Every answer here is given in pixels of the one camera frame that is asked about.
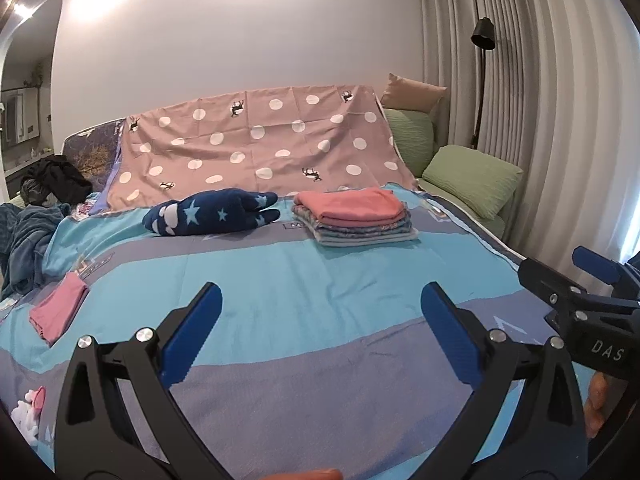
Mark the grey folded garment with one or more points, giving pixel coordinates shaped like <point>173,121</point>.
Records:
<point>370,240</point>

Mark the blue patterned bedspread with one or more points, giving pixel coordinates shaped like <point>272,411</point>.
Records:
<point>300,285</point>

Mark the mirrored wall cabinet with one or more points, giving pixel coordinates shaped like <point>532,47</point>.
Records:
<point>20,117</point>

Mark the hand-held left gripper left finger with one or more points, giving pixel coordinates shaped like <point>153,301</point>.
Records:
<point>192,330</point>

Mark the floral folded garment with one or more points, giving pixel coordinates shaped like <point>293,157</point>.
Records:
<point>360,229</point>

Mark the person's left hand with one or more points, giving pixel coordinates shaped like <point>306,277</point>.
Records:
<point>310,476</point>

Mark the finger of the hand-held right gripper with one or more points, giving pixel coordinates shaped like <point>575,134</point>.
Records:
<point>595,262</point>
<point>550,282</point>

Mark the purple tree print sheet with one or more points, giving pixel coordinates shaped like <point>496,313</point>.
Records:
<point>95,152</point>

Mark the navy star plush blanket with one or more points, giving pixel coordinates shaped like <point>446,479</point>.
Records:
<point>210,212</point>

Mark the green ribbed pillow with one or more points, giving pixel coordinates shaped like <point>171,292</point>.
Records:
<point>410,140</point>
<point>472,177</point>

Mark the person's right hand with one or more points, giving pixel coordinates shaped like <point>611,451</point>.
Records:
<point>597,405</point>

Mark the dark teal blanket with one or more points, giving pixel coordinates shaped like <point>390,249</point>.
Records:
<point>27,240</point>

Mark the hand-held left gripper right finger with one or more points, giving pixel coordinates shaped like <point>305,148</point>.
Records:
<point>450,332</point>

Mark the pink polka dot sheet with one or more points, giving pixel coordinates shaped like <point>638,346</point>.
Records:
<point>260,145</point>

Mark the grey pleated curtain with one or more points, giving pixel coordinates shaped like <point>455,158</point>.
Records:
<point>550,85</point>

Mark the potted plant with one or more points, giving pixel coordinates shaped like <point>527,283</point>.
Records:
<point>36,75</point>

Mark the beige pillow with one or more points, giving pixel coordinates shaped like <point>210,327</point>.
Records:
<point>412,92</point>

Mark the black floor lamp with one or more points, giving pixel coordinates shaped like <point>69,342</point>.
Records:
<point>483,35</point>

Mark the pink knit sweater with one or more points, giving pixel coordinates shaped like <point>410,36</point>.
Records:
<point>350,205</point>

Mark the pink folded pants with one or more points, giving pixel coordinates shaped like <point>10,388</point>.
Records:
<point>60,307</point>

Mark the ceiling spotlight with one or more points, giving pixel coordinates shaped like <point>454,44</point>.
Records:
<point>20,8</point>

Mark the black clothes pile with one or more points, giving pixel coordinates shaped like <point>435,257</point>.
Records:
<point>60,177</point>

